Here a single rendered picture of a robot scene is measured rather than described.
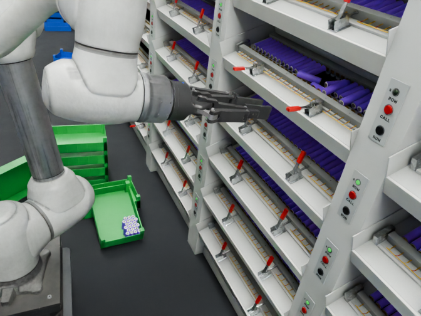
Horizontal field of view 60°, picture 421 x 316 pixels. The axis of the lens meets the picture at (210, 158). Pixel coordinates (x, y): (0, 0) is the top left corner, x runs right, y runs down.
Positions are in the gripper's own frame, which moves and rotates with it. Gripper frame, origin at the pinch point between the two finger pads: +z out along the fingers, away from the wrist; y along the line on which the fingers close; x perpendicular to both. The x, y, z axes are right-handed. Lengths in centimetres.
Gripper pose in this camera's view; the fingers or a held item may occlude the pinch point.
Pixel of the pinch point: (252, 108)
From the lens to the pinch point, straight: 80.2
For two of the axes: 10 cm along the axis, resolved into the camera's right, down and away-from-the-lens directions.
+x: 2.7, -8.4, -4.6
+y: 4.2, 5.4, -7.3
